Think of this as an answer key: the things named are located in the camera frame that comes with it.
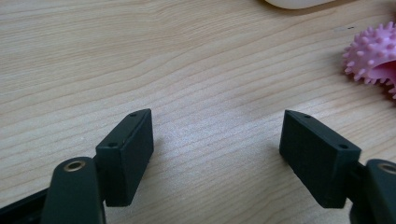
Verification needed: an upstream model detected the white plastic bin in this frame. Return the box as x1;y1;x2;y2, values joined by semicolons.
263;0;338;10

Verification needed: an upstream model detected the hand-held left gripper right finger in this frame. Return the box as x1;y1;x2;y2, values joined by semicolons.
278;109;362;209

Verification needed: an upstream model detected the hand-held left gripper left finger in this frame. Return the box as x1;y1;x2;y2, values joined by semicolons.
95;108;155;208

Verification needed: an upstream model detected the pink spiky ball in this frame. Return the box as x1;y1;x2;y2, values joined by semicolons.
342;21;396;101

